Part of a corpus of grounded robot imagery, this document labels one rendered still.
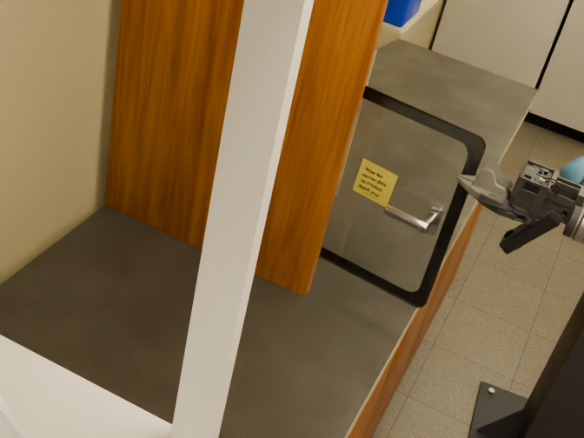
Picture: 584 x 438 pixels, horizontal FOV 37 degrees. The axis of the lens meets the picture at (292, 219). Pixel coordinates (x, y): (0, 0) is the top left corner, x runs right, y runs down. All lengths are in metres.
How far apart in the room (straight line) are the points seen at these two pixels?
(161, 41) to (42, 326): 0.57
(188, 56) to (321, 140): 0.30
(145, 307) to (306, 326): 0.31
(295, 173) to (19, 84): 0.52
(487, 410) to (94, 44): 1.91
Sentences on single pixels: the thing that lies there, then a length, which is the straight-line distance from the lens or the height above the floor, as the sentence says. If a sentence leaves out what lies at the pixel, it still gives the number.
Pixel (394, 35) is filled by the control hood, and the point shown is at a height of 1.50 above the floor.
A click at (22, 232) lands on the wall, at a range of 1.76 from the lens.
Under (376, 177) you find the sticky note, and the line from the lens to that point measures 1.65.
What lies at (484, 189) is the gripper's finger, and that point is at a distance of 1.52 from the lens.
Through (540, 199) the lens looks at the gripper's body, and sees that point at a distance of 1.49.
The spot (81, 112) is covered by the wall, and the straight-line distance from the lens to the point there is 1.76.
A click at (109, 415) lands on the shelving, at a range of 0.94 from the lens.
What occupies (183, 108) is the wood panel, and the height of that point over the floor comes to 1.25.
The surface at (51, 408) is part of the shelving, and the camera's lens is 0.94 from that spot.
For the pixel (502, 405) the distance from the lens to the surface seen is 3.09.
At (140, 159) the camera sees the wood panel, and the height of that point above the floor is 1.09.
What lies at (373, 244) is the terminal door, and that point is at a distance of 1.72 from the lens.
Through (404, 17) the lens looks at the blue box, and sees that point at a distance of 1.55.
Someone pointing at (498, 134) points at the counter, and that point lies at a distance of 2.60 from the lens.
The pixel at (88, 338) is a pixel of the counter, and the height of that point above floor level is 0.94.
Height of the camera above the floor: 2.07
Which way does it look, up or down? 35 degrees down
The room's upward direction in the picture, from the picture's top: 14 degrees clockwise
